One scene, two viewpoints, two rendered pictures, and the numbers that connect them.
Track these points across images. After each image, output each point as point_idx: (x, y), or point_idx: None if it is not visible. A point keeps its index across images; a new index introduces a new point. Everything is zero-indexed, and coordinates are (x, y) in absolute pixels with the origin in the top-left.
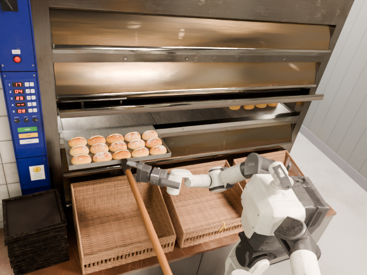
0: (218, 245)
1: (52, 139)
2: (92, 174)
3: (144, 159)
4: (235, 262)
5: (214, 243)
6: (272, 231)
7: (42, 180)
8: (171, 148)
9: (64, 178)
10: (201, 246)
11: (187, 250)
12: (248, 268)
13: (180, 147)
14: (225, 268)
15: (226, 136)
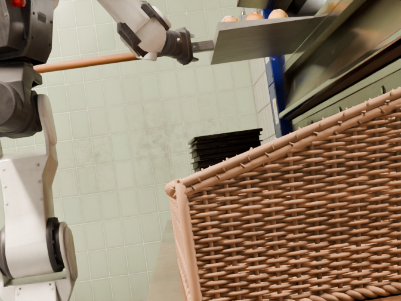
0: (160, 248)
1: (279, 59)
2: (301, 127)
3: (215, 39)
4: (36, 150)
5: (169, 246)
6: None
7: (278, 125)
8: (330, 64)
9: (292, 129)
10: (170, 242)
11: (173, 239)
12: (15, 157)
13: (337, 59)
14: (53, 180)
15: (386, 5)
